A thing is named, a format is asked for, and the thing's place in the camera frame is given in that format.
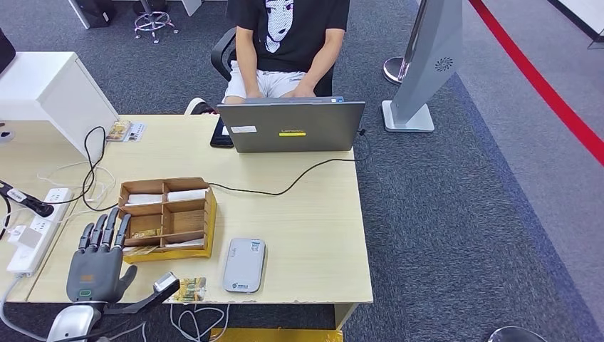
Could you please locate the person's right hand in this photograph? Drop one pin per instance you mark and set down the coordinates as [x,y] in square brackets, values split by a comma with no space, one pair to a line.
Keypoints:
[255,94]

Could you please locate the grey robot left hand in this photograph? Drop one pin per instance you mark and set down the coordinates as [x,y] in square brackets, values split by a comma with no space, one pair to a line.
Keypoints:
[96,274]

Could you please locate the person's left hand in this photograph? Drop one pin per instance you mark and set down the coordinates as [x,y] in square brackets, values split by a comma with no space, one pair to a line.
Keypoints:
[302,91]

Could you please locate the wooden divided card box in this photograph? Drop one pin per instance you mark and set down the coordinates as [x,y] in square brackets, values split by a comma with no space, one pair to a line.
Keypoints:
[188,222]

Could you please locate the white ID card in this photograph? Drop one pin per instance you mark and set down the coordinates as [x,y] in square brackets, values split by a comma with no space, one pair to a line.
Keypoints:
[138,132]

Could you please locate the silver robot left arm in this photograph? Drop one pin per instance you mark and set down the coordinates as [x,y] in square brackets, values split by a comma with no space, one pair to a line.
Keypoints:
[71,323]

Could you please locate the person's right forearm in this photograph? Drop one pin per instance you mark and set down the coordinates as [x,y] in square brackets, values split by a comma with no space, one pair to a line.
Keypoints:
[247,71]

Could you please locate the person's left forearm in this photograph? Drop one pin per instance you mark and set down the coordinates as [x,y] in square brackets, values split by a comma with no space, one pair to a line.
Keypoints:
[321,66]

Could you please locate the person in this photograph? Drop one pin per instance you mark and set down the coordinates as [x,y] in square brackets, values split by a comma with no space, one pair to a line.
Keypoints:
[306,37]

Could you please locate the grey card reader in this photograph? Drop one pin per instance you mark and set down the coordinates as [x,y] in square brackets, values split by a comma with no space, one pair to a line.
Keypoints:
[243,265]

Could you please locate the grey laptop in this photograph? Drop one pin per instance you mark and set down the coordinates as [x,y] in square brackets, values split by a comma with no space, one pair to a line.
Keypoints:
[292,125]

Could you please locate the black smartphone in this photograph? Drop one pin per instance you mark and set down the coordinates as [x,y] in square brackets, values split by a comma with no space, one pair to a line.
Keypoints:
[218,137]

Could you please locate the white charger adapter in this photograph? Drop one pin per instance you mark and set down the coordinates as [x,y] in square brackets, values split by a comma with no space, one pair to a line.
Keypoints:
[29,238]

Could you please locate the white power strip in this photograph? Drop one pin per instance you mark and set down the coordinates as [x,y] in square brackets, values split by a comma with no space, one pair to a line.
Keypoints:
[59,194]

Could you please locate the black plug with label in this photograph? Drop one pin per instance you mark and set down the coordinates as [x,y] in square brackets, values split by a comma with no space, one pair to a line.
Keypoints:
[37,205]

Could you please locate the chrome stanchion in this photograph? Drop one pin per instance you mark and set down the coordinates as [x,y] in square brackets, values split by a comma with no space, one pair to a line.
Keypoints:
[394,71]

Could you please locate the chrome stool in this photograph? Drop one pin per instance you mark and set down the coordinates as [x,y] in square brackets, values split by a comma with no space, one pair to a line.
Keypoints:
[152,21]

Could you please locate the grey kiosk stand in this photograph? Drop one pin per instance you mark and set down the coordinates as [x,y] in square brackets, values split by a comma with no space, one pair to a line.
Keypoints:
[424,61]

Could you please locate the grey round object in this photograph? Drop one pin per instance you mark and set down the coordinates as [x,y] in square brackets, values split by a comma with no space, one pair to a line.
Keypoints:
[4,135]

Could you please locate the black computer case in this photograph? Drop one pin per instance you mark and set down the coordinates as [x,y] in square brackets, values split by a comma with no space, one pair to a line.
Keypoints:
[96,14]

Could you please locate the white cabinet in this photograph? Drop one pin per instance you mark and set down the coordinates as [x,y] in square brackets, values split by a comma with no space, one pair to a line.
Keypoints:
[56,89]

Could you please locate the yellow box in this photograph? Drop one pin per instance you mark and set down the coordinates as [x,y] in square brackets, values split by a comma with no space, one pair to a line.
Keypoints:
[276,336]

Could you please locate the black bag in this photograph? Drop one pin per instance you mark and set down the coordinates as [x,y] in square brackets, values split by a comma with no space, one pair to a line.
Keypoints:
[4,49]

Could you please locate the dark round rimmed object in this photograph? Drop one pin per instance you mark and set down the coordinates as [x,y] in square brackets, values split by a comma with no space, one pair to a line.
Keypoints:
[514,336]

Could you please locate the black camera bracket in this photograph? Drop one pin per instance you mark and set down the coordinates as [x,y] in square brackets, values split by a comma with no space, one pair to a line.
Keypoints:
[141,304]

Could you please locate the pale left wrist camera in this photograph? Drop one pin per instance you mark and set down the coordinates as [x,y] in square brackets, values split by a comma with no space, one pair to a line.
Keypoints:
[164,282]

